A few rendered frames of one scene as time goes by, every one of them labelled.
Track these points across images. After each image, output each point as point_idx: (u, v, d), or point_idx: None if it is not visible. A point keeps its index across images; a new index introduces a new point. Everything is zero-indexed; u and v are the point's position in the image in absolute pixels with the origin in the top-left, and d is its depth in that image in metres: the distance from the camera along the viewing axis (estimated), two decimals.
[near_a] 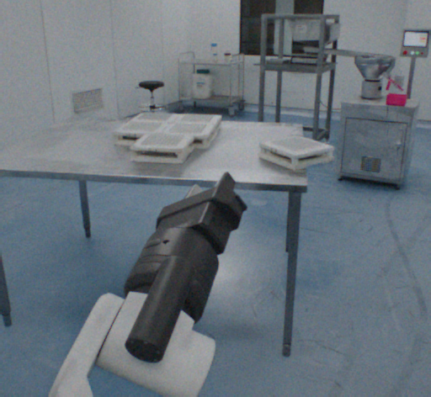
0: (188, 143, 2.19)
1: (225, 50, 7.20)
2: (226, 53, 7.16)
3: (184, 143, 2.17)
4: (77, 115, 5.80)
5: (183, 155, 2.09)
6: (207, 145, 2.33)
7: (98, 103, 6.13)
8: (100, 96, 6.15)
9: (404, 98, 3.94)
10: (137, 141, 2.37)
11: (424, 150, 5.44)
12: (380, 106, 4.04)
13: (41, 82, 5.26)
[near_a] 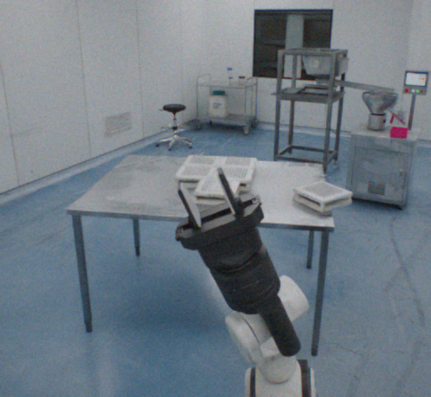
0: (237, 188, 2.79)
1: None
2: (240, 76, 7.76)
3: (235, 188, 2.77)
4: (109, 137, 6.40)
5: None
6: (250, 187, 2.93)
7: (126, 125, 6.73)
8: (129, 119, 6.75)
9: (406, 132, 4.54)
10: (194, 184, 2.97)
11: (423, 170, 6.04)
12: (385, 138, 4.63)
13: (79, 110, 5.85)
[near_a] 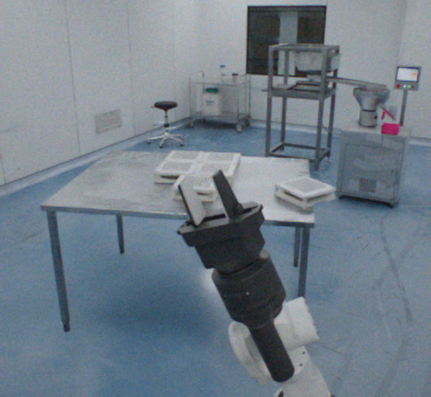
0: None
1: (232, 70, 7.71)
2: (233, 73, 7.68)
3: None
4: (98, 134, 6.32)
5: (214, 195, 2.61)
6: (231, 183, 2.85)
7: (116, 123, 6.65)
8: (119, 116, 6.67)
9: (396, 128, 4.46)
10: (173, 180, 2.89)
11: (417, 167, 5.96)
12: (376, 134, 4.55)
13: (68, 107, 5.77)
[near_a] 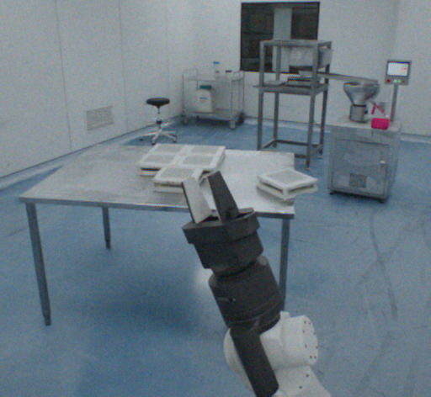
0: (199, 175, 2.68)
1: None
2: (226, 70, 7.65)
3: (196, 176, 2.66)
4: (90, 131, 6.29)
5: None
6: None
7: (109, 119, 6.62)
8: (111, 113, 6.64)
9: (386, 123, 4.43)
10: (156, 172, 2.86)
11: (410, 164, 5.93)
12: (366, 129, 4.53)
13: (59, 103, 5.75)
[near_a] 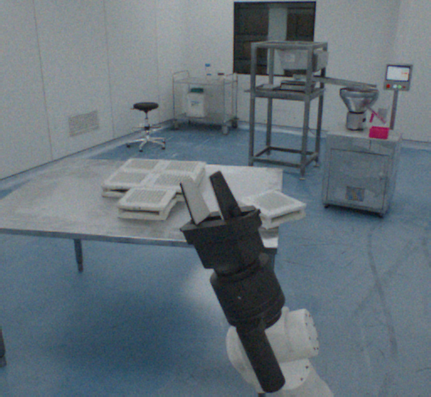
0: (170, 198, 2.34)
1: (218, 69, 7.35)
2: (219, 72, 7.31)
3: (167, 199, 2.32)
4: (72, 138, 5.96)
5: (164, 213, 2.25)
6: None
7: (93, 125, 6.29)
8: (96, 118, 6.30)
9: (386, 132, 4.10)
10: (124, 193, 2.52)
11: (411, 173, 5.59)
12: (364, 139, 4.19)
13: (38, 108, 5.41)
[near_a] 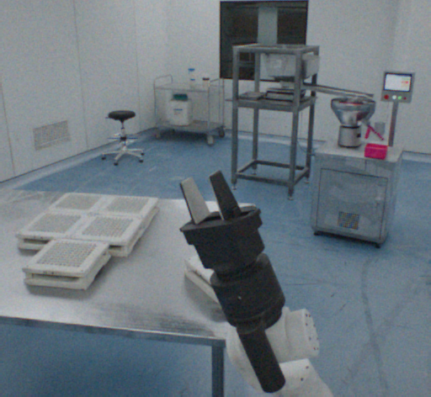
0: (98, 257, 1.78)
1: None
2: (204, 77, 6.75)
3: (92, 259, 1.76)
4: (39, 151, 5.39)
5: (85, 279, 1.68)
6: (127, 251, 1.92)
7: (63, 136, 5.72)
8: (66, 128, 5.74)
9: (384, 150, 3.53)
10: (45, 246, 1.96)
11: (412, 191, 5.03)
12: (359, 158, 3.62)
13: None
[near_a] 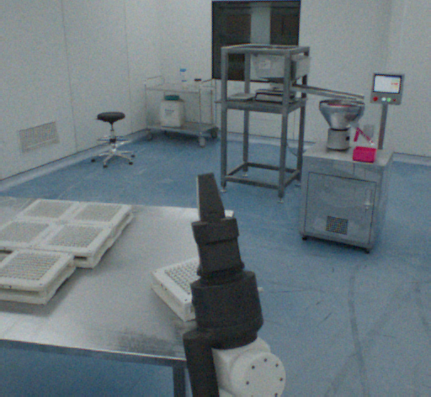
0: (60, 270, 1.69)
1: None
2: (195, 78, 6.66)
3: (54, 272, 1.67)
4: (25, 153, 5.31)
5: (45, 293, 1.60)
6: (93, 263, 1.83)
7: (51, 138, 5.64)
8: (55, 129, 5.65)
9: (372, 154, 3.45)
10: (8, 256, 1.88)
11: (404, 194, 4.94)
12: (347, 162, 3.54)
13: None
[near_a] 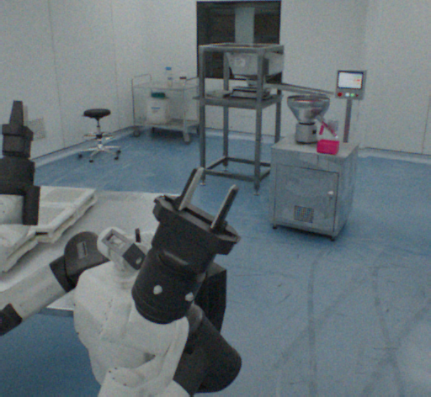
0: None
1: None
2: (180, 76, 6.87)
3: None
4: None
5: (5, 262, 1.80)
6: (54, 238, 2.04)
7: (39, 134, 5.84)
8: (42, 126, 5.86)
9: (335, 146, 3.65)
10: None
11: (376, 187, 5.15)
12: (311, 154, 3.74)
13: None
